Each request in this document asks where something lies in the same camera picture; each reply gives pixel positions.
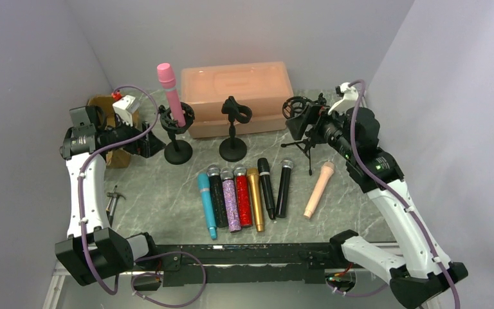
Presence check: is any purple glitter microphone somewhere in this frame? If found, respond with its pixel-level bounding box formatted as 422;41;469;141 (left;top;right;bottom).
220;167;241;233

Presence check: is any brown cardboard box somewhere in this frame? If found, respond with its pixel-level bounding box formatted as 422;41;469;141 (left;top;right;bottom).
87;95;141;169

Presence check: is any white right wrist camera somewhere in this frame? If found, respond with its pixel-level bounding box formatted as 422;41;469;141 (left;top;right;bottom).
327;82;364;115

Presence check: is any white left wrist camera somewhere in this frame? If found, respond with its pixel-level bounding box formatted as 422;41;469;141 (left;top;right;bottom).
113;95;140;127

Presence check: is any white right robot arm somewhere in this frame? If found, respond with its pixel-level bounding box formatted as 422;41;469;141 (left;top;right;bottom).
282;97;468;308

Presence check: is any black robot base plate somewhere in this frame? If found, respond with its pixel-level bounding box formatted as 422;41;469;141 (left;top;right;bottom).
133;243;356;287

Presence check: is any blue plastic microphone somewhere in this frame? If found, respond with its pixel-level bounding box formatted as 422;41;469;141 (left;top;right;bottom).
197;173;217;240

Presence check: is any gold microphone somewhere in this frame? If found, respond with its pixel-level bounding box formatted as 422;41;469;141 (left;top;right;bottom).
246;167;264;232

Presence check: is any black silver-head microphone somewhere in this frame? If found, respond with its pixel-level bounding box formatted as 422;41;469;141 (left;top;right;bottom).
275;158;293;218

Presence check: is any black glitter microphone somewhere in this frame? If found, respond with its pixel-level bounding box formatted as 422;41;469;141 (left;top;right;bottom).
206;164;228;228

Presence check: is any black clip round-base stand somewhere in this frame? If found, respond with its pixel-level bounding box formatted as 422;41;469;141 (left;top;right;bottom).
219;96;252;162

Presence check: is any red glitter microphone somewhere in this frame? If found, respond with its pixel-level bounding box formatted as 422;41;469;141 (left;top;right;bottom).
233;165;253;228

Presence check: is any slim black microphone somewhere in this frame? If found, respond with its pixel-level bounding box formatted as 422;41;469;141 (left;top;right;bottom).
257;157;276;220

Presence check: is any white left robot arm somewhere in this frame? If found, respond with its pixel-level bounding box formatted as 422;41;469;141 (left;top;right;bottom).
55;106;165;286

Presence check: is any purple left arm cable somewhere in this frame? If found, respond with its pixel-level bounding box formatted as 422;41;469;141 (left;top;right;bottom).
77;85;206;309

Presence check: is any pink plastic storage box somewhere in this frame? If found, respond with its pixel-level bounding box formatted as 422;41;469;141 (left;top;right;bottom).
180;62;293;138

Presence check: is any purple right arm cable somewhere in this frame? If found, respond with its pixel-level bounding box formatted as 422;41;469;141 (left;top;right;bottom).
325;79;462;309

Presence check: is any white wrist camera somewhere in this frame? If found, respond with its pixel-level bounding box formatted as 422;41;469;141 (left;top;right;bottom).
327;82;364;115
113;95;140;127

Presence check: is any black shock mount round-base stand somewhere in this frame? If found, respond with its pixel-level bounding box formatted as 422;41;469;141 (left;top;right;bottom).
155;102;197;166

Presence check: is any pink microphone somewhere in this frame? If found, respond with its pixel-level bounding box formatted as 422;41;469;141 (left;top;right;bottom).
156;62;186;127

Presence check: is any black tripod shock mount stand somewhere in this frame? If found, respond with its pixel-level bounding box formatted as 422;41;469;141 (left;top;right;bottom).
280;93;327;176

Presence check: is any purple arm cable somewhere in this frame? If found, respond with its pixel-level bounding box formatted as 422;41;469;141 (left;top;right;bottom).
325;79;462;309
77;85;206;309

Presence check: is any peach beige microphone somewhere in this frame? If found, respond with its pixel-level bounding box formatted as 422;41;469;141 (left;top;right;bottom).
303;161;335;219

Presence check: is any grey metal hammer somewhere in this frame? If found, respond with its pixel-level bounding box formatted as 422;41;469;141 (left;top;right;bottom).
106;185;126;216

